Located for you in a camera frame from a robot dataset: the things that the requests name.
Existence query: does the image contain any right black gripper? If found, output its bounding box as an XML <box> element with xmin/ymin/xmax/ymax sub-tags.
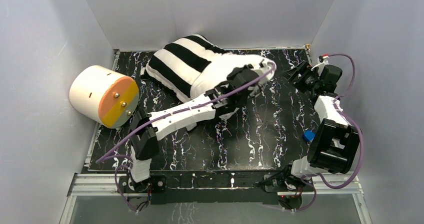
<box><xmin>279</xmin><ymin>60</ymin><xmax>321</xmax><ymax>93</ymax></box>

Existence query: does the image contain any white pillow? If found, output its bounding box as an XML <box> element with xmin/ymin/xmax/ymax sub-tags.
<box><xmin>190</xmin><ymin>54</ymin><xmax>277</xmax><ymax>120</ymax></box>

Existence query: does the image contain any black white striped pillowcase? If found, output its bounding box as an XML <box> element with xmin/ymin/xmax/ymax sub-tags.
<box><xmin>145</xmin><ymin>34</ymin><xmax>231</xmax><ymax>103</ymax></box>

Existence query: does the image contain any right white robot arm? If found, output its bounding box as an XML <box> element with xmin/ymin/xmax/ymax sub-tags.
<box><xmin>281</xmin><ymin>61</ymin><xmax>360</xmax><ymax>191</ymax></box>

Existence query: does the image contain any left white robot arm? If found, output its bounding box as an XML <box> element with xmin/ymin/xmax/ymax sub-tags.
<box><xmin>129</xmin><ymin>65</ymin><xmax>269</xmax><ymax>192</ymax></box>

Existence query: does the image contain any small blue object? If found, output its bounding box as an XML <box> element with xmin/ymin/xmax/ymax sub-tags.
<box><xmin>302</xmin><ymin>130</ymin><xmax>316</xmax><ymax>143</ymax></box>

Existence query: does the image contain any white orange cylinder roll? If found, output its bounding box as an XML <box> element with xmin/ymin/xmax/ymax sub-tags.
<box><xmin>69</xmin><ymin>65</ymin><xmax>140</xmax><ymax>129</ymax></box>

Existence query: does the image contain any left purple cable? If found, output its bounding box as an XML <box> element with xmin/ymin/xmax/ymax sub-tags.
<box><xmin>96</xmin><ymin>60</ymin><xmax>276</xmax><ymax>197</ymax></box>

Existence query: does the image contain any purple cable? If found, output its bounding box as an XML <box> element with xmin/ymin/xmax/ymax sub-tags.
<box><xmin>318</xmin><ymin>53</ymin><xmax>364</xmax><ymax>190</ymax></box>
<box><xmin>96</xmin><ymin>60</ymin><xmax>276</xmax><ymax>197</ymax></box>

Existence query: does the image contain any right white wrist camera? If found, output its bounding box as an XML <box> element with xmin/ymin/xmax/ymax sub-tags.
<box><xmin>315</xmin><ymin>54</ymin><xmax>330</xmax><ymax>68</ymax></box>

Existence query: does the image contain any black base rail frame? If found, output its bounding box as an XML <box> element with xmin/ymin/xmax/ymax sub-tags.
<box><xmin>117</xmin><ymin>170</ymin><xmax>313</xmax><ymax>208</ymax></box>

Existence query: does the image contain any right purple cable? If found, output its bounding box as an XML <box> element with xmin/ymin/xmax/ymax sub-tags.
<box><xmin>318</xmin><ymin>53</ymin><xmax>364</xmax><ymax>190</ymax></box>

